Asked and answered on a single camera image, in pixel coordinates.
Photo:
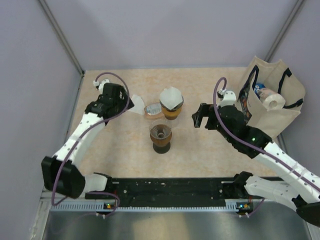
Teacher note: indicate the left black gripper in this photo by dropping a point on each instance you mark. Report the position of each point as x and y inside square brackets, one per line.
[123, 102]

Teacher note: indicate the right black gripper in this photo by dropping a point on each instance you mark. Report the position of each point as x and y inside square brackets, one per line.
[204, 110]

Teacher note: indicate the white coffee filter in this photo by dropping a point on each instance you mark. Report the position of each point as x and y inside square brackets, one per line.
[139, 105]
[170, 92]

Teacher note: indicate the clear ribbed glass dripper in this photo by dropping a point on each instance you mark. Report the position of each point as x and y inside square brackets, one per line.
[172, 103]

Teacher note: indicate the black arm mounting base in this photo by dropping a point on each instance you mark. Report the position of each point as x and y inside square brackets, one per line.
[175, 192]

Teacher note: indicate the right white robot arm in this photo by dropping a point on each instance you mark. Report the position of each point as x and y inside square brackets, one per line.
[301, 189]

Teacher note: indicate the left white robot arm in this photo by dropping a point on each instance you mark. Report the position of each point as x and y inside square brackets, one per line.
[61, 171]

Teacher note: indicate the blue snack package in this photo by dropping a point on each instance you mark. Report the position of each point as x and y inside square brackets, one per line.
[257, 87]

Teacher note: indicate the pink liquid bottle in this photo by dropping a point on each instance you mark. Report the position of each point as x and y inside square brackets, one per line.
[153, 111]

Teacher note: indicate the white paper roll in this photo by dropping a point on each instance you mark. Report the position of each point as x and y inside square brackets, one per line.
[272, 101]

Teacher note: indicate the beige canvas tote bag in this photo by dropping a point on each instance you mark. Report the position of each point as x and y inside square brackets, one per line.
[277, 78]

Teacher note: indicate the clear glass carafe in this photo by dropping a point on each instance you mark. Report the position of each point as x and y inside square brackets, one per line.
[173, 123]

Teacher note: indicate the red rimmed glass carafe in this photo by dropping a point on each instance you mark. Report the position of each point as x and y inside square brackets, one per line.
[161, 149]

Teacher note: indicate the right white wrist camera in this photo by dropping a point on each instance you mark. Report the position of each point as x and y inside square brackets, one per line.
[226, 98]

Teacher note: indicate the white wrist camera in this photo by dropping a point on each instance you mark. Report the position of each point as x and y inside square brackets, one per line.
[100, 85]
[226, 98]

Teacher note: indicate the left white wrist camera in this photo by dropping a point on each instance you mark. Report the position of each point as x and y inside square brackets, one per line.
[100, 85]

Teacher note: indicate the white slotted cable duct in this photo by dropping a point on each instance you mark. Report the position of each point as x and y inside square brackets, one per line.
[105, 207]

